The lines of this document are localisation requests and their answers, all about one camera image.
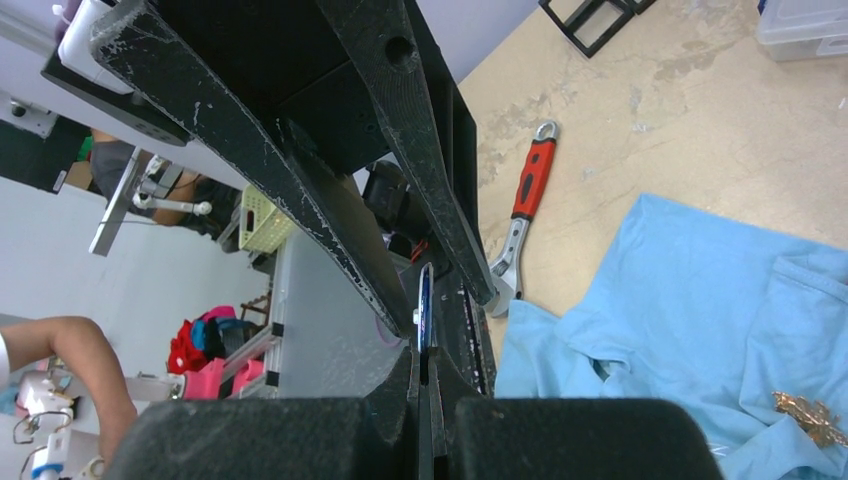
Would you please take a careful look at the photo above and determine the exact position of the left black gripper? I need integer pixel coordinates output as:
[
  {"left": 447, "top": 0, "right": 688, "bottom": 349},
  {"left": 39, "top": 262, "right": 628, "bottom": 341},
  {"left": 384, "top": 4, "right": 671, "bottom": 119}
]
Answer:
[{"left": 91, "top": 1, "right": 496, "bottom": 338}]

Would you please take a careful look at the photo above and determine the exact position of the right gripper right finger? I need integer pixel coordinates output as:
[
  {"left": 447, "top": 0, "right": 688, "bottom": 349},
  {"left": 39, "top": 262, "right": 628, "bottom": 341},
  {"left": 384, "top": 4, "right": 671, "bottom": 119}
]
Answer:
[{"left": 427, "top": 348, "right": 723, "bottom": 479}]

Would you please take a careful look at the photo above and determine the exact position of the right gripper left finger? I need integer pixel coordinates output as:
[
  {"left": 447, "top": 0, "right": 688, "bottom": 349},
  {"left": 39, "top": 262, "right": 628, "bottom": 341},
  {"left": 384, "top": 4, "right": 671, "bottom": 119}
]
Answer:
[{"left": 105, "top": 349, "right": 418, "bottom": 479}]

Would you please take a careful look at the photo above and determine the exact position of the round blue white badge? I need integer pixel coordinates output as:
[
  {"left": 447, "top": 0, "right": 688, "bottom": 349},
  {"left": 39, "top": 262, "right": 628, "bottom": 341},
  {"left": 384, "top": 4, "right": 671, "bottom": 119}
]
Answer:
[{"left": 415, "top": 262, "right": 434, "bottom": 354}]

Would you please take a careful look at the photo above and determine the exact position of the light blue printed t-shirt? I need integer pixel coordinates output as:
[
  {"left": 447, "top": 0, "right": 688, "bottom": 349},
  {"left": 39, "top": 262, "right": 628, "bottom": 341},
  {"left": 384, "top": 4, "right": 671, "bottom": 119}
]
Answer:
[{"left": 495, "top": 194, "right": 847, "bottom": 479}]

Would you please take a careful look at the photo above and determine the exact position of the blue gold leaf brooch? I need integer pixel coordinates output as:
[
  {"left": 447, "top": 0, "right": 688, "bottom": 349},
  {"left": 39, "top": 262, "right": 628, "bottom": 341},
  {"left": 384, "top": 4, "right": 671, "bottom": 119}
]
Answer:
[{"left": 772, "top": 391, "right": 847, "bottom": 449}]

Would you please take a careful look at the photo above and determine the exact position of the person forearm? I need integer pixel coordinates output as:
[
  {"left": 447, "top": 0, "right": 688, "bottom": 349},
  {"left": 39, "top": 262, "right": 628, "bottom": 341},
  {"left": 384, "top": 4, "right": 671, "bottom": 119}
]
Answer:
[{"left": 0, "top": 315, "right": 138, "bottom": 480}]

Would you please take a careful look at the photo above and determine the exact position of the pale green plastic basket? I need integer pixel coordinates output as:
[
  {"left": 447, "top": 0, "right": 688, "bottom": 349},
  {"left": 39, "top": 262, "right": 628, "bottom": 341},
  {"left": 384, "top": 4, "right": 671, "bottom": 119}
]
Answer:
[{"left": 239, "top": 185, "right": 297, "bottom": 254}]

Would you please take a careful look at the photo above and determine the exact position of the red pink fabric pile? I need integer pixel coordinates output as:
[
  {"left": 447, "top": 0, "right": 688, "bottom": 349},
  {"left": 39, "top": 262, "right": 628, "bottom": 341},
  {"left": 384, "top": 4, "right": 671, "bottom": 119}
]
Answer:
[{"left": 166, "top": 305, "right": 260, "bottom": 400}]

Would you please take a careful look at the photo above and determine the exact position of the clear plastic parts box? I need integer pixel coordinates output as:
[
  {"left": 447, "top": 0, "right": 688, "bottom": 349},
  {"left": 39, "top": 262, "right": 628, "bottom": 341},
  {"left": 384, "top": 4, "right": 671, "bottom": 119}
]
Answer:
[{"left": 755, "top": 0, "right": 847, "bottom": 62}]

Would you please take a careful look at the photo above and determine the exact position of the aluminium rail frame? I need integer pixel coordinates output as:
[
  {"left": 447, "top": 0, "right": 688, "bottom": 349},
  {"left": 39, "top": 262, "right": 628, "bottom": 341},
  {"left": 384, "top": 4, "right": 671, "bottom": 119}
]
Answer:
[{"left": 89, "top": 142, "right": 284, "bottom": 401}]

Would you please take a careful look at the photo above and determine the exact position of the red handled adjustable wrench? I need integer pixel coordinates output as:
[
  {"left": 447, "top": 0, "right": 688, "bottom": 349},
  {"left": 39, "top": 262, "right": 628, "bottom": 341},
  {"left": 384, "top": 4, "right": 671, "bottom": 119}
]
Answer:
[{"left": 485, "top": 120, "right": 559, "bottom": 318}]

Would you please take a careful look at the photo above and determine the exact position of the black frame stand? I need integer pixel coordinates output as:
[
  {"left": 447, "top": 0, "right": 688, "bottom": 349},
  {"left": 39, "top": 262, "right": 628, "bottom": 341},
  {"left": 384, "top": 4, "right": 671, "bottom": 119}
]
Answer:
[{"left": 537, "top": 0, "right": 658, "bottom": 60}]

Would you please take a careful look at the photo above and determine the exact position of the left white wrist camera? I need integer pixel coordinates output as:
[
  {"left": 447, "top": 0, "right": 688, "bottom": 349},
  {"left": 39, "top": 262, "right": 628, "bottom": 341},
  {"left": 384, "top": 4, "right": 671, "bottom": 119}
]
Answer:
[{"left": 51, "top": 0, "right": 137, "bottom": 96}]

